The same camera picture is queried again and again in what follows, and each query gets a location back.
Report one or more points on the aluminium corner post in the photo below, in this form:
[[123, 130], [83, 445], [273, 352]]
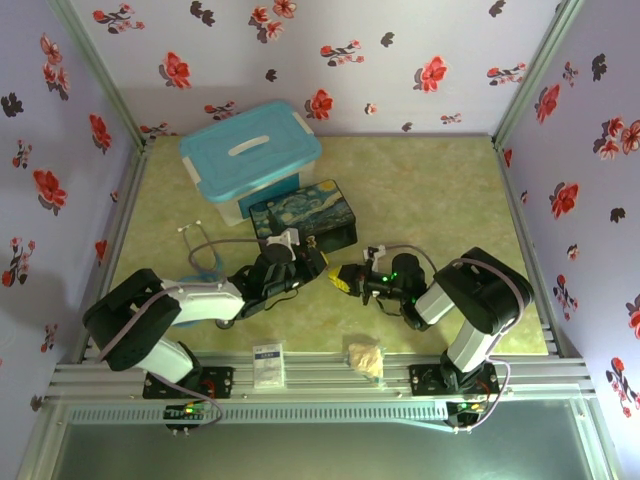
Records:
[[540, 70], [100, 70]]

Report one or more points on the clear bag with beige contents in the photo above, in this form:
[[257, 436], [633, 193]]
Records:
[[366, 359]]

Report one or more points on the starry night painted black box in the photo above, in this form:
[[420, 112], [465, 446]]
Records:
[[310, 210]]

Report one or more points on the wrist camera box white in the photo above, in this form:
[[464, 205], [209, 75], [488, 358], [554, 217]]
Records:
[[375, 251], [285, 239]]

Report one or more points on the aluminium frame rail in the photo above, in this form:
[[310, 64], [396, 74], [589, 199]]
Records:
[[320, 380]]

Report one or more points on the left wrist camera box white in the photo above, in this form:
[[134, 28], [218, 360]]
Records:
[[285, 239]]

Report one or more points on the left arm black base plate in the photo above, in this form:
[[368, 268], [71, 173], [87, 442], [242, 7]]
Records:
[[220, 382]]

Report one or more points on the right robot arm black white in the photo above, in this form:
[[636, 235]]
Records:
[[480, 300]]

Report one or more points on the small white packet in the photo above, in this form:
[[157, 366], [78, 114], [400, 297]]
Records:
[[268, 365]]

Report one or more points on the blue stethoscope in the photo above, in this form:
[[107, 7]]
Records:
[[189, 245]]

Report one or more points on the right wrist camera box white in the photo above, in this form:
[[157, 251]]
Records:
[[375, 251]]

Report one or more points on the plastic storage box blue lid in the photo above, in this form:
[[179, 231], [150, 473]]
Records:
[[250, 150]]

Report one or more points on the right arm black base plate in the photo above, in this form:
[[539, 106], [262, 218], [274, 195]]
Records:
[[425, 380]]

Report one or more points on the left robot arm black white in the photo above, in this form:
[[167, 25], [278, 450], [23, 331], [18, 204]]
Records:
[[135, 325]]

